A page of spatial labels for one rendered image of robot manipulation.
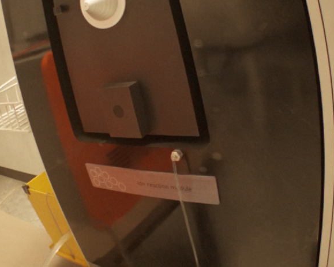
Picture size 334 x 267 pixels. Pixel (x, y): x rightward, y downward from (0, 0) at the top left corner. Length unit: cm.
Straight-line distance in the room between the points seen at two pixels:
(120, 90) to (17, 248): 66
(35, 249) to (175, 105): 64
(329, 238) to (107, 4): 33
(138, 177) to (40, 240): 56
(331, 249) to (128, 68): 29
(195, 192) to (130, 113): 10
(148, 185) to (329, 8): 28
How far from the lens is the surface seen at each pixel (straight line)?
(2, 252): 98
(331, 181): 35
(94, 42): 42
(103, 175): 48
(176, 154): 39
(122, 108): 40
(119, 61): 41
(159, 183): 43
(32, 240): 97
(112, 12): 39
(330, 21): 30
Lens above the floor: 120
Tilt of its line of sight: 20 degrees down
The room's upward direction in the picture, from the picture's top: 13 degrees counter-clockwise
